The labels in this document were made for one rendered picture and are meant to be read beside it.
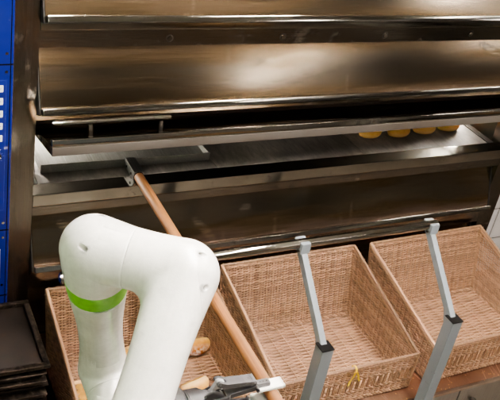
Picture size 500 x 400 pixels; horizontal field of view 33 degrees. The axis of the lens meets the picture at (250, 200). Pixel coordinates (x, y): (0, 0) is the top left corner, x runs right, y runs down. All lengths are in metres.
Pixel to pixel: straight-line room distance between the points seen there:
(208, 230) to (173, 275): 1.35
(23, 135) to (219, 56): 0.60
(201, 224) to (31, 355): 0.72
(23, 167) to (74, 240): 0.97
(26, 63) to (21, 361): 0.78
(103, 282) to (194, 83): 1.09
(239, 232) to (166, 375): 1.46
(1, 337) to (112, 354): 0.72
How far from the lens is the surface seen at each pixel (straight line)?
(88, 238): 1.44
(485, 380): 3.16
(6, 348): 2.37
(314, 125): 2.53
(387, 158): 3.02
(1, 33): 2.18
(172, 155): 2.68
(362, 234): 2.55
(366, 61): 2.74
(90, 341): 1.68
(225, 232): 2.77
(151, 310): 1.40
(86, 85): 2.33
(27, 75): 2.27
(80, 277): 1.47
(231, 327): 2.04
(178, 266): 1.40
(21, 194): 2.45
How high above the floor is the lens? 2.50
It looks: 31 degrees down
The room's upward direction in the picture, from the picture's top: 11 degrees clockwise
